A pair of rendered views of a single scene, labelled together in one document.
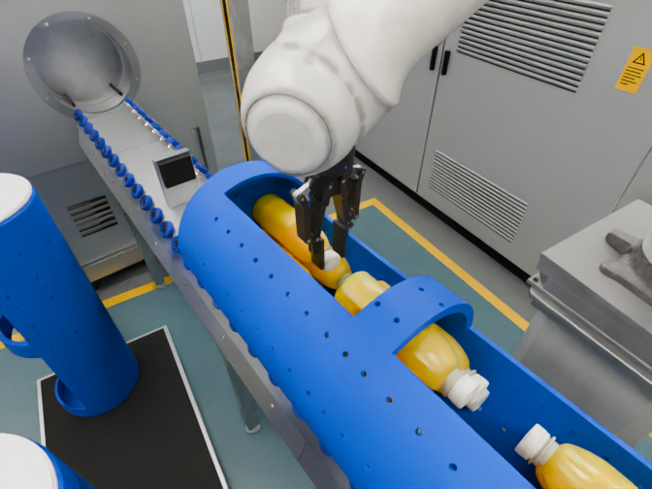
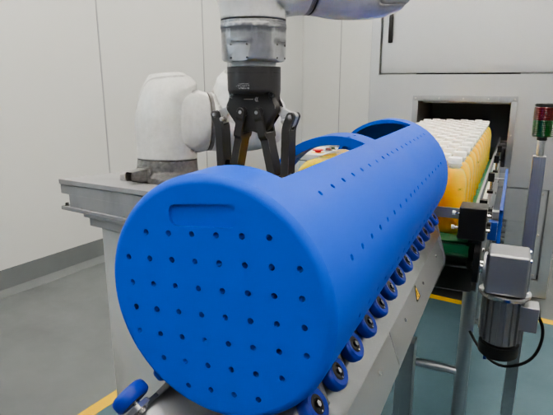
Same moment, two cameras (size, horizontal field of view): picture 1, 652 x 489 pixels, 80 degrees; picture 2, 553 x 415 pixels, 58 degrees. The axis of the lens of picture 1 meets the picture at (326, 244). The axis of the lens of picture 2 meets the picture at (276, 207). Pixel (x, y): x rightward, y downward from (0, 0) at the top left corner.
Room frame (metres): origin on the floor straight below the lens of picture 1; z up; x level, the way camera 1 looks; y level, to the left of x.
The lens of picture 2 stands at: (0.81, 0.66, 1.33)
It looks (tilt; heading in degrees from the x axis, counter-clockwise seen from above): 14 degrees down; 244
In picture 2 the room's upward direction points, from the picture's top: straight up
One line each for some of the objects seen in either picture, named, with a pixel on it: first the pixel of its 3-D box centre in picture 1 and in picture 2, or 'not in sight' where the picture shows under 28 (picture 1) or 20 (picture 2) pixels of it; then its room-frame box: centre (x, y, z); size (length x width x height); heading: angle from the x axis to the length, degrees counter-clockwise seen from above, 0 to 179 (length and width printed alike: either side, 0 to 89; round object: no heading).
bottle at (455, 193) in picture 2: not in sight; (452, 197); (-0.27, -0.38, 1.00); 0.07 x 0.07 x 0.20
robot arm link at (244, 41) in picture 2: not in sight; (253, 44); (0.52, 0.00, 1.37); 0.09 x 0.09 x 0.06
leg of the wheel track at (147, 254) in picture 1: (143, 243); not in sight; (1.45, 0.91, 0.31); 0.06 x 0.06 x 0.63; 39
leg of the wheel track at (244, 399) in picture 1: (242, 388); not in sight; (0.69, 0.30, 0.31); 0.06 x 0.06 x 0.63; 39
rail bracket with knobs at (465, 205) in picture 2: not in sight; (471, 222); (-0.25, -0.28, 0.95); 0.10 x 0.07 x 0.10; 129
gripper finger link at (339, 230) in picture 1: (339, 239); not in sight; (0.53, -0.02, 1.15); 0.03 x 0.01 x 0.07; 38
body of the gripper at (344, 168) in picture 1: (329, 168); (254, 99); (0.52, 0.00, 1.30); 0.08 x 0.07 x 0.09; 128
